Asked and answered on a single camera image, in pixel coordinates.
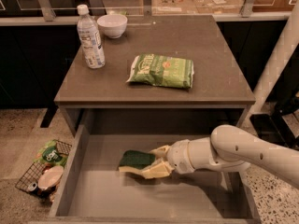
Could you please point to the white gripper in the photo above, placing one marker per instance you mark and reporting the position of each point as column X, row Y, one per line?
column 177, row 157

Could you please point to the white ceramic bowl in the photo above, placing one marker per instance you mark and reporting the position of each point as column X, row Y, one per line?
column 113, row 25

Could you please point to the green and yellow sponge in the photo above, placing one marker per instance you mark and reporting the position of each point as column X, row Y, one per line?
column 135, row 159

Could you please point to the metal railing frame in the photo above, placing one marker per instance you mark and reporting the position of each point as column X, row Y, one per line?
column 65, row 11

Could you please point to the open grey top drawer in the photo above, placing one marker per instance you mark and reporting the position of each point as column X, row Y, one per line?
column 93, row 191

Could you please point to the white bowl in basket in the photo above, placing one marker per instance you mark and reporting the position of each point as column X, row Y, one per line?
column 50, row 178

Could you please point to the green snack bag in basket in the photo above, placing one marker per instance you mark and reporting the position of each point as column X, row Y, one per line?
column 50, row 155

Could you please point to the clear plastic water bottle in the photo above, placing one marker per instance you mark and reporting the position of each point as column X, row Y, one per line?
column 90, row 38

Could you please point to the soda can in basket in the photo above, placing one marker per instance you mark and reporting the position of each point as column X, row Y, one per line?
column 32, row 187

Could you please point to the green chip bag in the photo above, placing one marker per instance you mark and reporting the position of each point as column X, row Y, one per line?
column 162, row 71

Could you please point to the black wire basket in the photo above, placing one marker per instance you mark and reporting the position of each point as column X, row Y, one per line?
column 36, row 170

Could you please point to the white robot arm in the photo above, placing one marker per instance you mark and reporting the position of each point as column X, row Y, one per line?
column 227, row 149

